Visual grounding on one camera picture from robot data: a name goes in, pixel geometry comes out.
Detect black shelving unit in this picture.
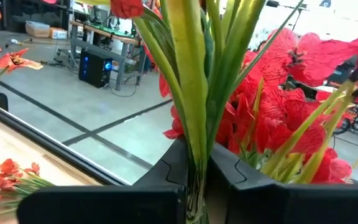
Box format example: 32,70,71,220
1,0,71,32

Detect grey metal workbench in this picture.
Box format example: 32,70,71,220
56,20,147,91

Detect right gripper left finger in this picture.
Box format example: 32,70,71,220
16,136,188,224

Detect white storage bin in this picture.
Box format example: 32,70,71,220
25,20,52,39

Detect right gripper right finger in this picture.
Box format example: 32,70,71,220
208,142,358,224

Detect black computer tower blue light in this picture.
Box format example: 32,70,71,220
78,49,115,89

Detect cardboard box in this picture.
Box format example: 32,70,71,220
48,27,68,40

